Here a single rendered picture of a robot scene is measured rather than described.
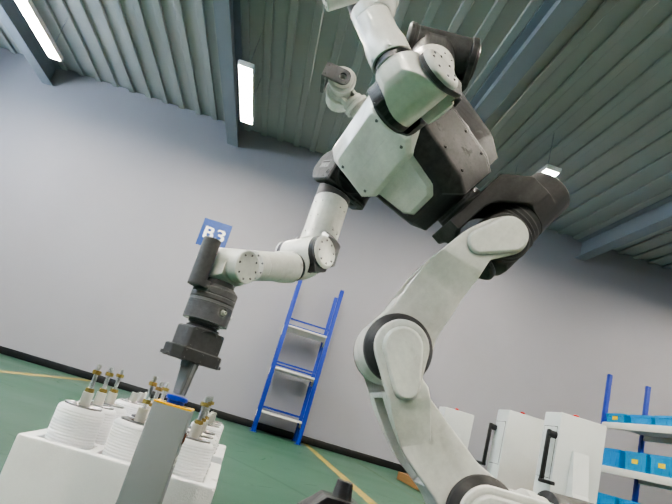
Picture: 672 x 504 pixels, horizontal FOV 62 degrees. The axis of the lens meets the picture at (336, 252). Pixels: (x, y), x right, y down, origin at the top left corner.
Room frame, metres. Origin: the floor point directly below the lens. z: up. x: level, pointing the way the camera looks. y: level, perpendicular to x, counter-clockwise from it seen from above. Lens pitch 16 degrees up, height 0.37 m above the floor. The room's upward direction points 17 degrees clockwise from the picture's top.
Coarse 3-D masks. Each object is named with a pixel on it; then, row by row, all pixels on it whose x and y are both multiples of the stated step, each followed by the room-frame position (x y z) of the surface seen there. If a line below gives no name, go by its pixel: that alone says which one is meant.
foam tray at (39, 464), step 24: (24, 456) 1.16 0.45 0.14; (48, 456) 1.16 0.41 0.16; (72, 456) 1.16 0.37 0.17; (96, 456) 1.17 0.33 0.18; (0, 480) 1.16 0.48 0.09; (24, 480) 1.16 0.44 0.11; (48, 480) 1.16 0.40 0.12; (72, 480) 1.17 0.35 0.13; (96, 480) 1.17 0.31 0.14; (120, 480) 1.17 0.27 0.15; (192, 480) 1.21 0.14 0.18; (216, 480) 1.31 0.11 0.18
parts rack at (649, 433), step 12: (648, 396) 7.19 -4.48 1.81; (648, 408) 7.19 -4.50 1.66; (636, 432) 7.09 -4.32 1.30; (648, 432) 6.77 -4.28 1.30; (660, 432) 6.09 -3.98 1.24; (612, 468) 6.83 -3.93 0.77; (636, 480) 7.19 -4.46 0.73; (648, 480) 6.19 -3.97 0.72; (660, 480) 6.01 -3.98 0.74; (636, 492) 7.19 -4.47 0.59
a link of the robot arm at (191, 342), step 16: (192, 304) 1.05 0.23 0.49; (208, 304) 1.04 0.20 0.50; (224, 304) 1.05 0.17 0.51; (192, 320) 1.06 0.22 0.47; (208, 320) 1.04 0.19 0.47; (224, 320) 1.06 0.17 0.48; (176, 336) 1.06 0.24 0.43; (192, 336) 1.04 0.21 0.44; (208, 336) 1.07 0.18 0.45; (176, 352) 1.03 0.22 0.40; (192, 352) 1.05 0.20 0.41; (208, 352) 1.08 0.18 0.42
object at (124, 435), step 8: (120, 424) 1.21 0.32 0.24; (128, 424) 1.20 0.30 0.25; (136, 424) 1.21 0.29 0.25; (112, 432) 1.22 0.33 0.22; (120, 432) 1.21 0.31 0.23; (128, 432) 1.20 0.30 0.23; (136, 432) 1.20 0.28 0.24; (112, 440) 1.21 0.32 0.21; (120, 440) 1.20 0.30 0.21; (128, 440) 1.20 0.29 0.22; (136, 440) 1.21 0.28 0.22; (104, 448) 1.23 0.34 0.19; (112, 448) 1.21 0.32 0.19; (120, 448) 1.20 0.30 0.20; (128, 448) 1.20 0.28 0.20; (112, 456) 1.20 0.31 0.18; (120, 456) 1.20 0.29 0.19; (128, 456) 1.20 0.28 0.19
